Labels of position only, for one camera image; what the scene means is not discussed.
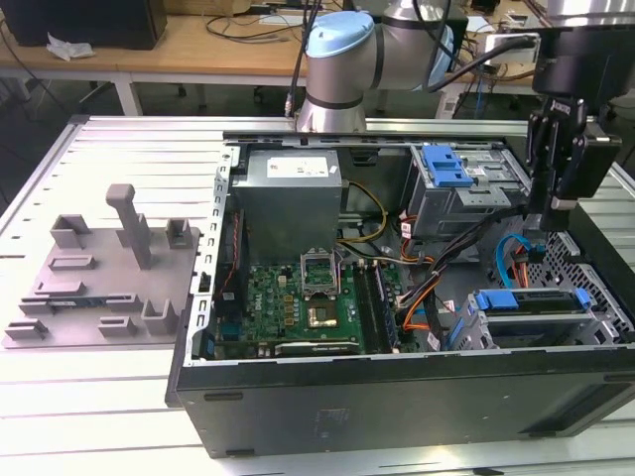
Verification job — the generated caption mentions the orange power wire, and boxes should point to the orange power wire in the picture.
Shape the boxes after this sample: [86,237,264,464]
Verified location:
[510,250,531,289]

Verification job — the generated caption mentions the metal disk bay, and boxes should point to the metal disk bay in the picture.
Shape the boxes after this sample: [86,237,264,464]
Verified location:
[445,290,621,351]

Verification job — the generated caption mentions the blue drive latch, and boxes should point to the blue drive latch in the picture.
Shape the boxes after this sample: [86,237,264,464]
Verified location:
[422,143,477,188]

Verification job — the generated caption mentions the metal drive cage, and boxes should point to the metal drive cage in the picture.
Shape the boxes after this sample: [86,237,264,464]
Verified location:
[404,143,537,239]

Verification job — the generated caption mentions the installed RAM stick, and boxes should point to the installed RAM stick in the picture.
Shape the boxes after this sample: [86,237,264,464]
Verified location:
[374,262,401,351]

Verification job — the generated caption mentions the grey power supply unit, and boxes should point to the grey power supply unit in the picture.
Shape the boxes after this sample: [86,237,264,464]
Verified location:
[231,148,344,254]

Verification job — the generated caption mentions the black RAM slot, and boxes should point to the black RAM slot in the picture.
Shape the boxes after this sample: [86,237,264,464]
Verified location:
[354,265,383,353]

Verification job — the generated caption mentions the metal socket cover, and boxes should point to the metal socket cover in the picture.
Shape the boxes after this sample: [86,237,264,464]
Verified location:
[300,247,342,298]

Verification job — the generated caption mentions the CPU socket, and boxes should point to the CPU socket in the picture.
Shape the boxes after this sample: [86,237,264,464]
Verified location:
[305,302,342,331]

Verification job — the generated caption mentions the graphics card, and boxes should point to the graphics card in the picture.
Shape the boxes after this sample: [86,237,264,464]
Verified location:
[272,339,361,357]

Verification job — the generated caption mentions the green motherboard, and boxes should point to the green motherboard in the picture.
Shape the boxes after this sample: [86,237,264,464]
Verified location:
[212,247,418,356]

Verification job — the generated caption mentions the black open PC case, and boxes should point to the black open PC case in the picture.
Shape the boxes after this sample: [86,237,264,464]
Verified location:
[165,129,635,460]

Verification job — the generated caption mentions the large black box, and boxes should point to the large black box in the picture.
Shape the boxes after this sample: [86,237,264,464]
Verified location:
[0,0,169,51]

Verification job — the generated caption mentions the crumpled clear plastic bag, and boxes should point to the crumpled clear plastic bag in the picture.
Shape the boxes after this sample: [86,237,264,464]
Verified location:
[47,32,95,63]

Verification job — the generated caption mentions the grey parts rack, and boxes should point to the grey parts rack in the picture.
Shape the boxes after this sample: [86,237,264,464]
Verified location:
[2,182,204,351]

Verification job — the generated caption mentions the dark RAM stick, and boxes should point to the dark RAM stick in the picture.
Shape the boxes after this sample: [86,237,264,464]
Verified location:
[22,296,135,307]

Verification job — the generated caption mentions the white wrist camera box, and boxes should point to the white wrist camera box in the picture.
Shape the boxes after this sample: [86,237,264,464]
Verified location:
[484,32,541,64]

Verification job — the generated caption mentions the black camera cable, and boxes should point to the black camera cable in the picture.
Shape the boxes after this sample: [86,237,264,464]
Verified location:
[411,0,540,94]

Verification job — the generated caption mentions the blue network cable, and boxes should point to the blue network cable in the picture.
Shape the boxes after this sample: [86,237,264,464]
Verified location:
[474,73,488,118]

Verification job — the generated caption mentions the wooden desk white frame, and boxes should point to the wooden desk white frame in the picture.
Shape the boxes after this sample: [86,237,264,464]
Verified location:
[444,14,547,118]
[0,13,312,118]

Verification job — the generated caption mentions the black side camera box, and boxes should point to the black side camera box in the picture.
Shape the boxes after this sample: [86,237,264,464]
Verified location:
[553,133,622,212]

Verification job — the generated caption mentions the black sleeved cable bundle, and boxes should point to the black sleeved cable bundle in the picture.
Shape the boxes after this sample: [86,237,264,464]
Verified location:
[396,205,530,308]

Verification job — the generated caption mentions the blue wire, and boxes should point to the blue wire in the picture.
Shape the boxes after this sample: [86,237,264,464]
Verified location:
[495,233,530,289]

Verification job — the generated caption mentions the yellow black power wires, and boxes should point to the yellow black power wires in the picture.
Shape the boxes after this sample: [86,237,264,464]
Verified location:
[336,180,388,247]

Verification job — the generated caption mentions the black arm base cable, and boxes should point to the black arm base cable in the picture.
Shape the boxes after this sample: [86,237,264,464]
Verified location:
[283,0,323,119]

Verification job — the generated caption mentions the orange data wire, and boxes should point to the orange data wire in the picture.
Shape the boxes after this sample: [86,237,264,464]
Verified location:
[402,292,441,332]

